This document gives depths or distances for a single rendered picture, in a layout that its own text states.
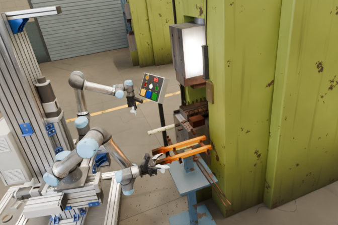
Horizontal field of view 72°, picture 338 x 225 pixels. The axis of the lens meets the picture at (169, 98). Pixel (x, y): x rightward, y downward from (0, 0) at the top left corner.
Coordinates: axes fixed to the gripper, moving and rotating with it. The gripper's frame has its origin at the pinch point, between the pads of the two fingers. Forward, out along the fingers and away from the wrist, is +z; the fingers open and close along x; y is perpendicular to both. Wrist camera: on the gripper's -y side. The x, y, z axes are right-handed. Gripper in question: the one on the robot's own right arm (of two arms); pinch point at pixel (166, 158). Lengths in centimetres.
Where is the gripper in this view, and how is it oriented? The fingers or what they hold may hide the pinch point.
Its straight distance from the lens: 163.6
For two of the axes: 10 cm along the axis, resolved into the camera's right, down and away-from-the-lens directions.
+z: 9.4, -2.3, 2.4
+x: 3.2, 3.8, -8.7
